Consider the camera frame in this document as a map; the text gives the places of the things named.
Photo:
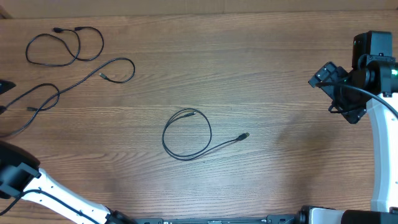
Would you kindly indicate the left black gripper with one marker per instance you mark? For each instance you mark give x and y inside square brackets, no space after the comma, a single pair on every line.
[4,86]

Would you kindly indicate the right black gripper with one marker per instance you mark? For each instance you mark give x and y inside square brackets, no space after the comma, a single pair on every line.
[353,112]

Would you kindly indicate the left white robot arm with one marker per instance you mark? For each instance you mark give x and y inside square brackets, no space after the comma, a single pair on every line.
[23,179]

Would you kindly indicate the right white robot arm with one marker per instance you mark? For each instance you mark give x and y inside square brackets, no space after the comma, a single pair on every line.
[369,88]

